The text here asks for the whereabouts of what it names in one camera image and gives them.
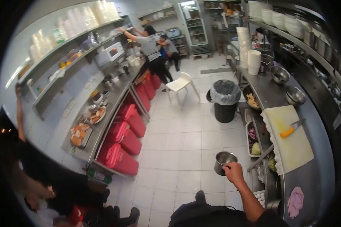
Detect person's right hand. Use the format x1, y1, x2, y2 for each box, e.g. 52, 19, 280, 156
222, 161, 246, 187

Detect small steel cup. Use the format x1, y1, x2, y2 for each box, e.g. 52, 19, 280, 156
214, 151, 238, 176

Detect white tray with vegetables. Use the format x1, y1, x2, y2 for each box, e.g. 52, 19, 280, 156
246, 122, 262, 158

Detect tray of white eggs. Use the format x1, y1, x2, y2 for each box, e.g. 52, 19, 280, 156
253, 191, 266, 208

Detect person's body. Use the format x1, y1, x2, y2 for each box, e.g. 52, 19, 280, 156
168, 201, 290, 227

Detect black bin with clear bag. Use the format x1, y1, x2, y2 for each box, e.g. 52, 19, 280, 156
206, 79, 242, 124

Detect white cutting board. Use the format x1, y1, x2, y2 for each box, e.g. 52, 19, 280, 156
260, 105, 315, 175

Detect dark pan with food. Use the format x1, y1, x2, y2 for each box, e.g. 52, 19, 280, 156
243, 85, 262, 111

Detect steel work counter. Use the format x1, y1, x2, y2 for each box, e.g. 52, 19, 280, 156
230, 40, 337, 225

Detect pink cloth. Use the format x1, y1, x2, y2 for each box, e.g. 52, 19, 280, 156
287, 186, 304, 219

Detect white plastic chair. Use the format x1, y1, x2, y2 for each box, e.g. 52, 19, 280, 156
165, 72, 201, 112

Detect large steel bowl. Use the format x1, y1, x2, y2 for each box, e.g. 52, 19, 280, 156
285, 86, 307, 106

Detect row of red plastic bins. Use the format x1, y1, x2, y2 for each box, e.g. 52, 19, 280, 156
97, 73, 162, 176

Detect stack of white tubs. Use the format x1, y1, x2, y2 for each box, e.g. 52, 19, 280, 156
247, 50, 262, 76

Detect steel jug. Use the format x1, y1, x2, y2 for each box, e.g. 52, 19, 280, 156
259, 54, 274, 75

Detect tall stack of white bowls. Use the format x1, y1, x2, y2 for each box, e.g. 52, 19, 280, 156
236, 27, 252, 69

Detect green bottle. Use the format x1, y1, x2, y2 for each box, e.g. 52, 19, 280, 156
86, 167, 113, 185

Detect long steel counter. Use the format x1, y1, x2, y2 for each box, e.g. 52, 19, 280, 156
61, 58, 148, 180

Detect plate with food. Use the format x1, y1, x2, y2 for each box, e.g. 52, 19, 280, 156
89, 106, 107, 125

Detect glass door fridge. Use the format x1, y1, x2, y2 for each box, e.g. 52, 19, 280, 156
178, 0, 211, 56

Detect rice cooker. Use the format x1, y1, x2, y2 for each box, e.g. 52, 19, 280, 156
166, 27, 182, 39

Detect steel tray with food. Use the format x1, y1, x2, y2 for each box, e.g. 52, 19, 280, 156
70, 123, 93, 148

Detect steel shelf with white bowls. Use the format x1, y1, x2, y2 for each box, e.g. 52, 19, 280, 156
244, 0, 341, 93

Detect white microwave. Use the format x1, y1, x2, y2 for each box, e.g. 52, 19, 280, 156
94, 41, 126, 67

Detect orange handled knife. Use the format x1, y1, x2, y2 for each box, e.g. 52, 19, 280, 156
279, 119, 306, 139

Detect small wall shelf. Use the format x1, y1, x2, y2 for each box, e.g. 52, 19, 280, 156
138, 5, 178, 28

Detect wall shelves with plastic containers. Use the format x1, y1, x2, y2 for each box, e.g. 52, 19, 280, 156
17, 0, 128, 117

